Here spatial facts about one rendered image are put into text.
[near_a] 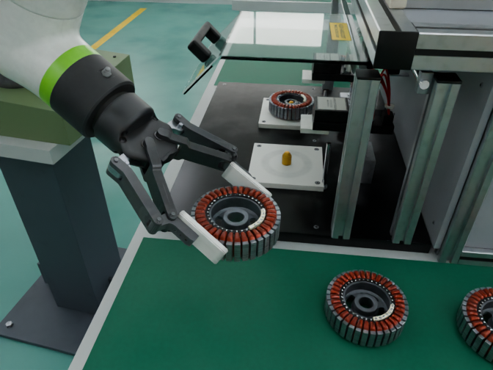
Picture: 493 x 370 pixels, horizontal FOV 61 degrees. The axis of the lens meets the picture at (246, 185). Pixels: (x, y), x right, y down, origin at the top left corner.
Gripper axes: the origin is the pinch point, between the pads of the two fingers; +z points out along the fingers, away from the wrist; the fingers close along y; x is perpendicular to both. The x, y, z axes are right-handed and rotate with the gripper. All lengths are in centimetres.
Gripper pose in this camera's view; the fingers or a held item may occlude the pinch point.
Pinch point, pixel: (234, 217)
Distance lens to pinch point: 53.3
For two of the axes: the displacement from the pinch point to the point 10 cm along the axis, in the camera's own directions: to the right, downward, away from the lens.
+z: 7.6, 6.5, -0.2
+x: 4.6, -5.6, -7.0
